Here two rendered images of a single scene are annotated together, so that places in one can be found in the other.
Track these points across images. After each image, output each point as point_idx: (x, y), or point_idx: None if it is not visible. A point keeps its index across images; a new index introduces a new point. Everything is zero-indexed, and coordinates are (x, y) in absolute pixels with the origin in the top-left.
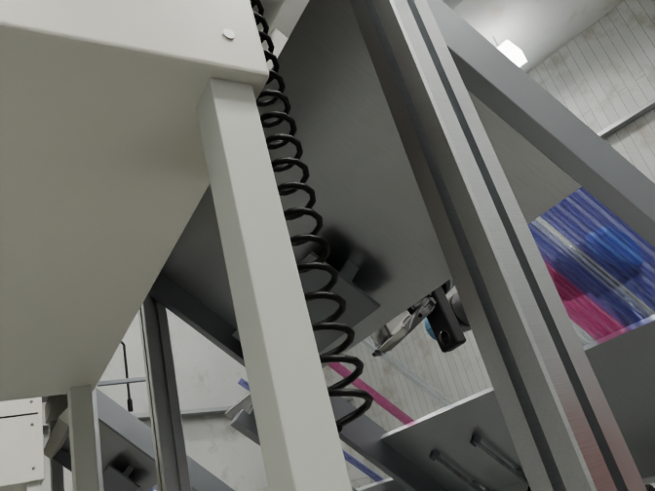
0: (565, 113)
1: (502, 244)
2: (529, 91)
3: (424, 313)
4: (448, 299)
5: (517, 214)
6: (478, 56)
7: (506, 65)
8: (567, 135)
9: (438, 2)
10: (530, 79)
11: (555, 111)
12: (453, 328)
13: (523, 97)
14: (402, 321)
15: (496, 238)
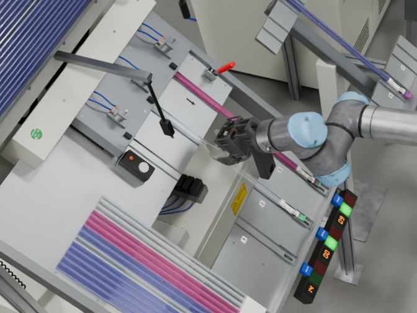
0: (72, 300)
1: (19, 312)
2: (54, 289)
3: (229, 164)
4: (327, 121)
5: (23, 312)
6: (30, 275)
7: (43, 281)
8: (72, 303)
9: (9, 258)
10: (56, 288)
11: (67, 297)
12: (259, 172)
13: (51, 289)
14: (221, 154)
15: (17, 311)
